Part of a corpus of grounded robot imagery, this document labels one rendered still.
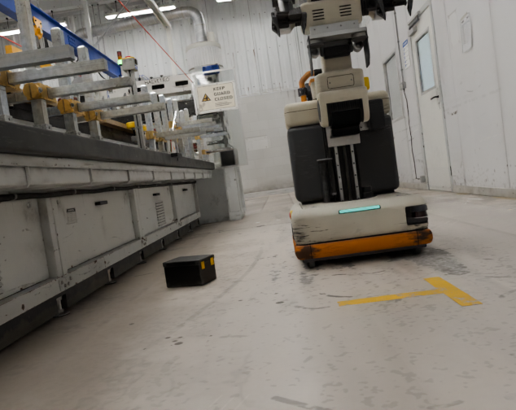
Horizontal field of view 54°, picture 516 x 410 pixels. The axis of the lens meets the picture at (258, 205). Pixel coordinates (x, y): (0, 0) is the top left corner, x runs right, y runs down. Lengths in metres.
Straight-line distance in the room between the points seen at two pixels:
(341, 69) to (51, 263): 1.53
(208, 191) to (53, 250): 4.04
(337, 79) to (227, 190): 3.70
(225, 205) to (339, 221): 3.86
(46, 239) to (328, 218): 1.21
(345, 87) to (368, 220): 0.62
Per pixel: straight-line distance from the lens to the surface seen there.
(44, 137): 1.73
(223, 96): 6.02
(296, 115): 2.67
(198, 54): 10.32
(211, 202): 6.13
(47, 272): 2.25
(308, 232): 2.34
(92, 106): 2.07
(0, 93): 1.60
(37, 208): 2.23
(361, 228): 2.36
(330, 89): 2.44
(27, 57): 1.34
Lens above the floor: 0.45
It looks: 3 degrees down
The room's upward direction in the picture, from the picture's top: 8 degrees counter-clockwise
